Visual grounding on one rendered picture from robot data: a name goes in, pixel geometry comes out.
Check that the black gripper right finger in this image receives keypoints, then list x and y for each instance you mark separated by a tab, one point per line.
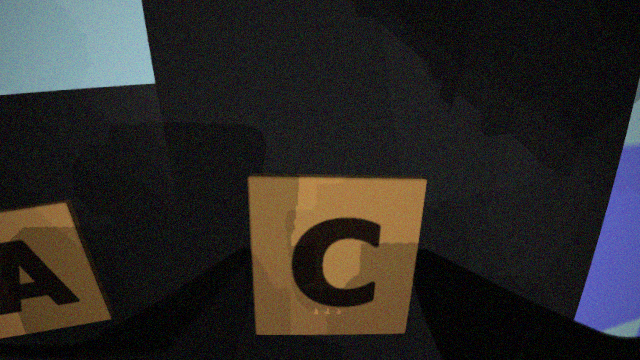
472	318

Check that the tan letter tile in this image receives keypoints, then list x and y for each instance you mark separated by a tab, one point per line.
48	279
333	253

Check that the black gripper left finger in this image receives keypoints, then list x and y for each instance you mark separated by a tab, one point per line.
202	320

